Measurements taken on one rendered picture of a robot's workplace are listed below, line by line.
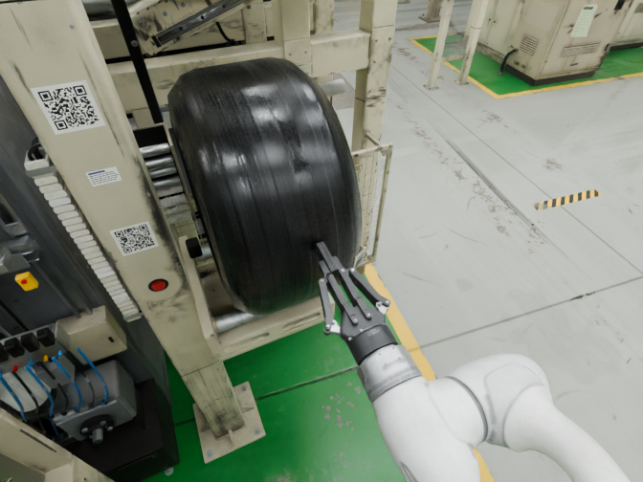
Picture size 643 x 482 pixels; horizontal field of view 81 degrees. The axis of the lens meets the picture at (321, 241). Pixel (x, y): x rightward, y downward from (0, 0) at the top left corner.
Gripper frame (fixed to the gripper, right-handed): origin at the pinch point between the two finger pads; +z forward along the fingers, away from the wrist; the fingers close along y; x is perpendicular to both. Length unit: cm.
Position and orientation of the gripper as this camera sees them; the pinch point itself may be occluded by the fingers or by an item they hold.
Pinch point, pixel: (326, 260)
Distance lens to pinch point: 71.5
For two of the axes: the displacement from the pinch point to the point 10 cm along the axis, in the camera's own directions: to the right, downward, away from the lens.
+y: -9.1, 2.9, -2.9
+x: -0.6, 6.1, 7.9
